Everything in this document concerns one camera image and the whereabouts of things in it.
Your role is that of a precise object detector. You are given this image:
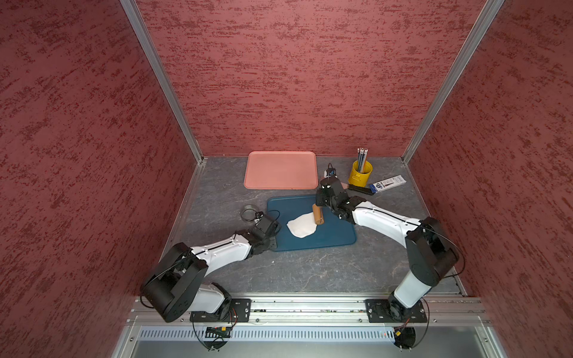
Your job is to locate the white dough piece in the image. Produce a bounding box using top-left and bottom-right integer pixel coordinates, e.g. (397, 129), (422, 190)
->
(286, 213), (317, 239)

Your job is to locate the pink tray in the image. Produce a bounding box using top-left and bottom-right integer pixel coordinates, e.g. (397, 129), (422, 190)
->
(244, 152), (318, 190)

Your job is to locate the metal dough scraper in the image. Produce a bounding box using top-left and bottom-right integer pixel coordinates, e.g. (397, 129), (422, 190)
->
(342, 183), (375, 195)

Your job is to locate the right corner aluminium post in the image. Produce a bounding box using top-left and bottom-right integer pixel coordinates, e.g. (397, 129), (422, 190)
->
(401, 0), (504, 166)

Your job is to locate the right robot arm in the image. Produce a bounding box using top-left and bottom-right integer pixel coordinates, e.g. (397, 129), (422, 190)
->
(316, 176), (461, 322)

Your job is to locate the metal ring cutter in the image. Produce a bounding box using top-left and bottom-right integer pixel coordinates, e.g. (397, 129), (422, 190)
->
(240, 204), (260, 222)

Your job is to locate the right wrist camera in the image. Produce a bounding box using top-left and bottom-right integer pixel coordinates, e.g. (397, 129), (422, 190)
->
(323, 163), (337, 178)

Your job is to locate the yellow cup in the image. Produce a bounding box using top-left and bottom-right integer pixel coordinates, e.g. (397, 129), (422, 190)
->
(349, 161), (373, 187)

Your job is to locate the wooden rolling pin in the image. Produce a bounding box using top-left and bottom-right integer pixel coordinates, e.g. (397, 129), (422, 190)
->
(312, 204), (325, 225)

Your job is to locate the aluminium front rail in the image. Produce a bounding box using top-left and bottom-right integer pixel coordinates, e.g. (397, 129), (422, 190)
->
(127, 294), (491, 327)

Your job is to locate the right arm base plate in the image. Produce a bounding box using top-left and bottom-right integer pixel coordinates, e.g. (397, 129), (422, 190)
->
(364, 299), (428, 324)

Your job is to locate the left corner aluminium post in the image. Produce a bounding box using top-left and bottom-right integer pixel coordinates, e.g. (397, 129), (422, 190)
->
(120, 0), (204, 164)

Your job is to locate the white blue pencil box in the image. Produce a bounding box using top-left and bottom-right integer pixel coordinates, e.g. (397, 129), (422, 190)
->
(369, 175), (407, 193)

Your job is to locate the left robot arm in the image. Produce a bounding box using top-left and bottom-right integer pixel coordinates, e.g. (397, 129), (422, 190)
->
(140, 212), (281, 324)

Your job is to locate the teal tray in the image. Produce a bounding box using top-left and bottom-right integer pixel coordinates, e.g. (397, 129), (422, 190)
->
(267, 194), (357, 251)

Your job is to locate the corner aluminium post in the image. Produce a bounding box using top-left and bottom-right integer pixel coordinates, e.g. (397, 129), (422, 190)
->
(120, 0), (204, 164)
(401, 0), (504, 166)

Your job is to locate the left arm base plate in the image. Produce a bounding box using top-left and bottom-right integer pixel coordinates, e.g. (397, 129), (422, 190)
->
(191, 298), (252, 324)

